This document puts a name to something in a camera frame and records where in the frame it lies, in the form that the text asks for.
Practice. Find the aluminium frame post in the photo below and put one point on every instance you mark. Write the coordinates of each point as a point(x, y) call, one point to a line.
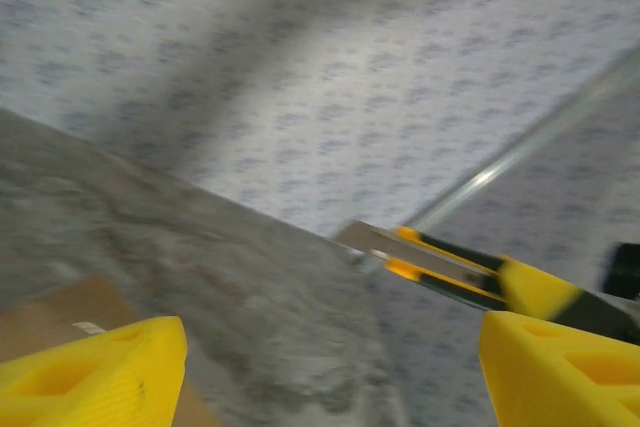
point(480, 179)

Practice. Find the yellow and black utility knife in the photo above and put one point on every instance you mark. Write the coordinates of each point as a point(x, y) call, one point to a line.
point(450, 257)

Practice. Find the brown cardboard express box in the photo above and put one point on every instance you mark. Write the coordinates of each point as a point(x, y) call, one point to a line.
point(60, 307)

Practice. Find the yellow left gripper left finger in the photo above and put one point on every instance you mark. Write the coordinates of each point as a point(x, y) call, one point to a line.
point(100, 377)

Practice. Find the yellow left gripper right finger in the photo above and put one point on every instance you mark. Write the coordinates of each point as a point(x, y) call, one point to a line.
point(565, 377)

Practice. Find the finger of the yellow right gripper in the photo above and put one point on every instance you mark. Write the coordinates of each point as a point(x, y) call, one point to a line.
point(537, 289)

